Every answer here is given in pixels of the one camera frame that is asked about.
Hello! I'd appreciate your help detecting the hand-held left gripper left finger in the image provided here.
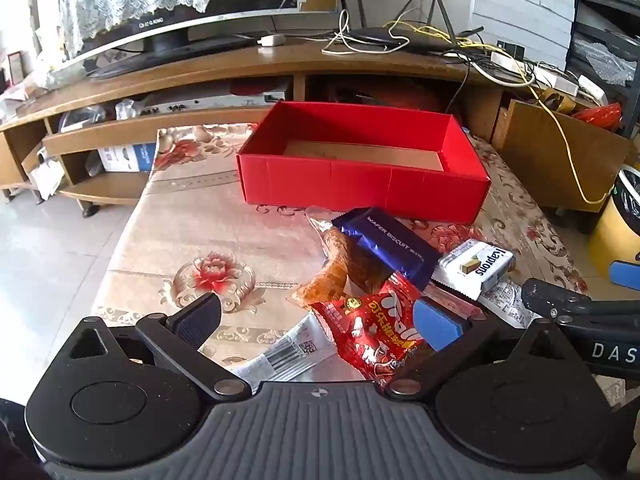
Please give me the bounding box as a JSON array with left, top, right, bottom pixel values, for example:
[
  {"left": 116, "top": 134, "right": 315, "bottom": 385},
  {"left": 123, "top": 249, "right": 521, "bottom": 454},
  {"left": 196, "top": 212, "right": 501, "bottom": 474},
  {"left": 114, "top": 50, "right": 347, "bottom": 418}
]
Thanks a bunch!
[{"left": 62, "top": 291, "right": 252, "bottom": 402}]

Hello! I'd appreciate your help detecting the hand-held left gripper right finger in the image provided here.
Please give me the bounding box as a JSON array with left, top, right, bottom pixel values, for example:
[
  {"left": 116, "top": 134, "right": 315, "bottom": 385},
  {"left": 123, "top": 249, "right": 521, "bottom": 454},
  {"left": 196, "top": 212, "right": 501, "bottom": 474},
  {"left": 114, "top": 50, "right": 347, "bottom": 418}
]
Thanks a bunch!
[{"left": 382, "top": 296, "right": 576, "bottom": 402}]

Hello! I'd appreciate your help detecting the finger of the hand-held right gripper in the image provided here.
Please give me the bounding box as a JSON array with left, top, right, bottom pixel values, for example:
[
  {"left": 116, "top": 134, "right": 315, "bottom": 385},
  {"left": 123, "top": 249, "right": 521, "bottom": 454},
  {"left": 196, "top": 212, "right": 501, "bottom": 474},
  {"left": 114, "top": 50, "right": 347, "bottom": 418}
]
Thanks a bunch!
[
  {"left": 609, "top": 260, "right": 640, "bottom": 286},
  {"left": 520, "top": 278, "right": 640, "bottom": 321}
]

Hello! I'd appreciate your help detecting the pink snack packet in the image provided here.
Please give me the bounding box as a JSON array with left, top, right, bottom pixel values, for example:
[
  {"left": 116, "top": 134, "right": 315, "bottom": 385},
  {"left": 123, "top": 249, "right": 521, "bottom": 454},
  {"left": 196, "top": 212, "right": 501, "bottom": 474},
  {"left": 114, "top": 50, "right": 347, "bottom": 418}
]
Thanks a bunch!
[{"left": 425, "top": 284, "right": 488, "bottom": 322}]

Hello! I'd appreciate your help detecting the silver snack packet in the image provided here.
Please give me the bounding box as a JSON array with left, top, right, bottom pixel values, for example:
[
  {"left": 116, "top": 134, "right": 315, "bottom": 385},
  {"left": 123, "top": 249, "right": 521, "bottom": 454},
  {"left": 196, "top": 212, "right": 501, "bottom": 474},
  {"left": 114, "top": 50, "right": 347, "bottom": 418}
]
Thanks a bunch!
[{"left": 477, "top": 280, "right": 541, "bottom": 328}]

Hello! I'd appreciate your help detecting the white chocolate wafer packet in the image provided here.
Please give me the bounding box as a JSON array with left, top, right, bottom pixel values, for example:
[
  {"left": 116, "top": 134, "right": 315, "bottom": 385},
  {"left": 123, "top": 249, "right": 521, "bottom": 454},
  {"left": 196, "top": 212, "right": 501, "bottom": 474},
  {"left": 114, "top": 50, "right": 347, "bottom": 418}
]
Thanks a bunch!
[{"left": 431, "top": 238, "right": 516, "bottom": 301}]

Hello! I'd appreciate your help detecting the red snack packet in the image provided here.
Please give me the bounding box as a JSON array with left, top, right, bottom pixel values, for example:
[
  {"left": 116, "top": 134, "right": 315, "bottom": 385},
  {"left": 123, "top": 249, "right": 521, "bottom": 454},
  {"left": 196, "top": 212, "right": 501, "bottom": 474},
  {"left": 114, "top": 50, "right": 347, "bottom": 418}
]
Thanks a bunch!
[{"left": 307, "top": 270, "right": 436, "bottom": 393}]

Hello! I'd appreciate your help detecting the blue wafer biscuit packet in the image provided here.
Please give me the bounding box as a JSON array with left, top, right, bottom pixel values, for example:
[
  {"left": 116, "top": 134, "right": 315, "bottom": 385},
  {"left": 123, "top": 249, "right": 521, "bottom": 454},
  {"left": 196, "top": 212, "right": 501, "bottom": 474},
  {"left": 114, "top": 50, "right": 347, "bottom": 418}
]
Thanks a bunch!
[{"left": 331, "top": 207, "right": 442, "bottom": 292}]

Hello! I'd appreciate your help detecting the white barcode snack packet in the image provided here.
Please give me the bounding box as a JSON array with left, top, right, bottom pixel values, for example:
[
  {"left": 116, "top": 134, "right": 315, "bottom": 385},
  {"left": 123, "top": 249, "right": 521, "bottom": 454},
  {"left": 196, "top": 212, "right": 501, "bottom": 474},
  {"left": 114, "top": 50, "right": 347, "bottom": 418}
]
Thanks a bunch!
[{"left": 230, "top": 312, "right": 336, "bottom": 393}]

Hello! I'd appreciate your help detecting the bright orange snack packet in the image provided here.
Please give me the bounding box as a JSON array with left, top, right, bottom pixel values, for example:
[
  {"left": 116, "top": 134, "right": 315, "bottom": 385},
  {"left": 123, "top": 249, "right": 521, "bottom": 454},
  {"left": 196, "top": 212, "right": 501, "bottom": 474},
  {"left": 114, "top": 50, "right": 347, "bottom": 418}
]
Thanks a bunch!
[{"left": 286, "top": 205, "right": 353, "bottom": 311}]

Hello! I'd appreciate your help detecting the red cardboard box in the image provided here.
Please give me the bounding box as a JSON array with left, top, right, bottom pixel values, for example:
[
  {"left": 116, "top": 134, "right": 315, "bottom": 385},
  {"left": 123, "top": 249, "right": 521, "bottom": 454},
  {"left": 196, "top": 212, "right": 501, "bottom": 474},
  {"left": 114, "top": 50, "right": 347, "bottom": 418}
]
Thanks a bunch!
[{"left": 236, "top": 101, "right": 492, "bottom": 224}]

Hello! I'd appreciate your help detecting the yellow bin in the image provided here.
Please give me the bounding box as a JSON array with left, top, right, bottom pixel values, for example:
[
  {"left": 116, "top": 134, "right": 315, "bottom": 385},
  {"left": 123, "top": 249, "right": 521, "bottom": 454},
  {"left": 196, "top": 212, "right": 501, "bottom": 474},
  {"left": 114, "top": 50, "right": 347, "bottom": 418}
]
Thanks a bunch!
[{"left": 587, "top": 162, "right": 640, "bottom": 266}]

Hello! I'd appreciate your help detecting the red plastic bag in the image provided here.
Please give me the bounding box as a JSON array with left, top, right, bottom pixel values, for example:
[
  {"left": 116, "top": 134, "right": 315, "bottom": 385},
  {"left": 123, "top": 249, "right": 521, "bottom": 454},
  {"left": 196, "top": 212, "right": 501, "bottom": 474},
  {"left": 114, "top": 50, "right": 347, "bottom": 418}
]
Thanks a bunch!
[{"left": 572, "top": 102, "right": 623, "bottom": 131}]

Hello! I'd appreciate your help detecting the blue and white box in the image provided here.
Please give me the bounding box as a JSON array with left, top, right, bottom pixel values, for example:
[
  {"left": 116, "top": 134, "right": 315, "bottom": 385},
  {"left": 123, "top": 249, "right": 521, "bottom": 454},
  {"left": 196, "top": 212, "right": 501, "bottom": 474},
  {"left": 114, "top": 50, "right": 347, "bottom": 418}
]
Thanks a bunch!
[{"left": 97, "top": 142, "right": 158, "bottom": 173}]

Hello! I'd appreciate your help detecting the gold tape roll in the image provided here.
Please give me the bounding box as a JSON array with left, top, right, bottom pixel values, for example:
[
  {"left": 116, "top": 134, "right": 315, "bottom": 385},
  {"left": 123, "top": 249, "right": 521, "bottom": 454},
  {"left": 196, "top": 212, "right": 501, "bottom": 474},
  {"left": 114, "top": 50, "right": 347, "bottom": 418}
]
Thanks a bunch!
[{"left": 542, "top": 87, "right": 576, "bottom": 111}]

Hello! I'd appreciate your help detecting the small white power strip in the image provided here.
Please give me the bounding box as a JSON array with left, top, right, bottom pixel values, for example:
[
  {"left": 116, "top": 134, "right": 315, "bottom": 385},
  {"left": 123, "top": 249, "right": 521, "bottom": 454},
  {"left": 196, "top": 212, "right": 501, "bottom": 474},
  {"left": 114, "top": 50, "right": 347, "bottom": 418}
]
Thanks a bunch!
[{"left": 577, "top": 75, "right": 606, "bottom": 103}]

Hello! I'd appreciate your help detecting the white plastic bag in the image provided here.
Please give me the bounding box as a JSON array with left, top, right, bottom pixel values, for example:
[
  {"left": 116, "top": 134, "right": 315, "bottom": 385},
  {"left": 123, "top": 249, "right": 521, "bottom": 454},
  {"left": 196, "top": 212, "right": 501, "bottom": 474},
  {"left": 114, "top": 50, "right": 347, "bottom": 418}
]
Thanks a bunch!
[{"left": 27, "top": 157, "right": 66, "bottom": 201}]

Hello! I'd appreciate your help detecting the long white power strip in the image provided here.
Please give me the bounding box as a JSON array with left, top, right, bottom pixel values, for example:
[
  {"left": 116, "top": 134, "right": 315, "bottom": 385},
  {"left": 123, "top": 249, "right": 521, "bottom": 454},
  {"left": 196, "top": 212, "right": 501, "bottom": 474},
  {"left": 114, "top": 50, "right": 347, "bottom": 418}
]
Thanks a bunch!
[{"left": 490, "top": 50, "right": 581, "bottom": 96}]

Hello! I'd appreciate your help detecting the silver set-top box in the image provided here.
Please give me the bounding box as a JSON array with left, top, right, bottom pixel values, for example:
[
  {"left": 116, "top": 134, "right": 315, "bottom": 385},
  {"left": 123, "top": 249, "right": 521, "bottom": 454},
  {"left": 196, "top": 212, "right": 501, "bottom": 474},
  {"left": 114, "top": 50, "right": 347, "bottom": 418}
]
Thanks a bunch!
[{"left": 142, "top": 91, "right": 287, "bottom": 116}]

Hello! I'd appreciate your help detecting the black shelf rack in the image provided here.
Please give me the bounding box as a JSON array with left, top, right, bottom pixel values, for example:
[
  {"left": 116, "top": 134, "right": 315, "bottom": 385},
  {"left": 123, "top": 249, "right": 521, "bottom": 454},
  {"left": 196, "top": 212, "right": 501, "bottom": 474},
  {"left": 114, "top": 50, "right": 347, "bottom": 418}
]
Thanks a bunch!
[{"left": 565, "top": 0, "right": 640, "bottom": 136}]

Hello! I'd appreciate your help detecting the wooden television stand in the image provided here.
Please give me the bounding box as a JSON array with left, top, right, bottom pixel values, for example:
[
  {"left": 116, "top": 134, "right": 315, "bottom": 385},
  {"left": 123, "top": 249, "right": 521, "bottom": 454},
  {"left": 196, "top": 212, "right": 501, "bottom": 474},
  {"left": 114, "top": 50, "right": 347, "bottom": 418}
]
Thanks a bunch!
[{"left": 0, "top": 35, "right": 506, "bottom": 218}]

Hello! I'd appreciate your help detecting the black router with antennas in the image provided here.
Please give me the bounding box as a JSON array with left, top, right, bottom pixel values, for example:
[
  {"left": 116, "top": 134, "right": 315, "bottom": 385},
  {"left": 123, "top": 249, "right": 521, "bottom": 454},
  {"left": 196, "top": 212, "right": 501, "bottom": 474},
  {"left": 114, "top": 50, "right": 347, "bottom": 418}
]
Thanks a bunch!
[{"left": 345, "top": 0, "right": 486, "bottom": 53}]

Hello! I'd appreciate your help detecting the yellow cable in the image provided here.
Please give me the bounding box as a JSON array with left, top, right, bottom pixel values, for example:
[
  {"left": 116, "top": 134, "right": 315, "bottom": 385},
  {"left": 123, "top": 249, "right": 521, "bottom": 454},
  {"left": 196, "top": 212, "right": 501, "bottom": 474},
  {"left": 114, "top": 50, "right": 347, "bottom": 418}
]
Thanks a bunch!
[{"left": 385, "top": 0, "right": 613, "bottom": 206}]

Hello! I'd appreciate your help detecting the black cable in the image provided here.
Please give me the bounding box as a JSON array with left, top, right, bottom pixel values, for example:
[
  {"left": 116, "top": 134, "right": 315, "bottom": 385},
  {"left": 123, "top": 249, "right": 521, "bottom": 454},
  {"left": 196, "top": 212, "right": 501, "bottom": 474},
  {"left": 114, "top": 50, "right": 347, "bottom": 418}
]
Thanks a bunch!
[{"left": 445, "top": 57, "right": 481, "bottom": 116}]

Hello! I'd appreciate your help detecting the white cable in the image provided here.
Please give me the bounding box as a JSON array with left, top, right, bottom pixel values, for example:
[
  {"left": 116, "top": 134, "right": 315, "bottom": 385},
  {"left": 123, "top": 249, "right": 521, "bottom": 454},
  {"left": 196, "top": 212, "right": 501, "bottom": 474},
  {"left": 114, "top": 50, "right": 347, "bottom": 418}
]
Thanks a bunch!
[{"left": 321, "top": 10, "right": 411, "bottom": 57}]

